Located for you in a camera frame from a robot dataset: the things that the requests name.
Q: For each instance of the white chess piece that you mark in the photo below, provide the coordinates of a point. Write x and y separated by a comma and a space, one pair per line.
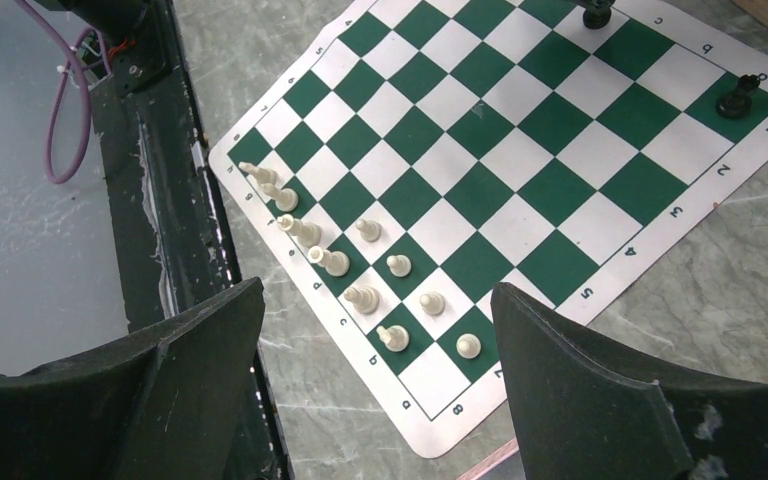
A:
285, 199
364, 299
395, 338
335, 263
307, 234
262, 175

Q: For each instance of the black pawn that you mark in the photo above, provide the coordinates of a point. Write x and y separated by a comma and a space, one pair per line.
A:
597, 13

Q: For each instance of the black rook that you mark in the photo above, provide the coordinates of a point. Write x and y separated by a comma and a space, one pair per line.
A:
738, 102

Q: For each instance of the white pawn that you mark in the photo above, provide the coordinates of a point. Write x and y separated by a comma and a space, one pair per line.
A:
433, 303
399, 265
369, 230
468, 346

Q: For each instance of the pink plastic tray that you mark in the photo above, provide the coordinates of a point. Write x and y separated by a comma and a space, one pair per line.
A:
505, 464

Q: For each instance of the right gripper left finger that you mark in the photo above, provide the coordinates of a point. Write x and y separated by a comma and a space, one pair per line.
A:
160, 403

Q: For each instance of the green white chess mat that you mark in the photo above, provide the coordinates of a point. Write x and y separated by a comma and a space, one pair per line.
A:
494, 141

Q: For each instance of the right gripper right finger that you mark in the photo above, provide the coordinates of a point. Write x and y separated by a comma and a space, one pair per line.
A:
585, 406

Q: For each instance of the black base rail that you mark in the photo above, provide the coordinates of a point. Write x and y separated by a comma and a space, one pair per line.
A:
172, 239

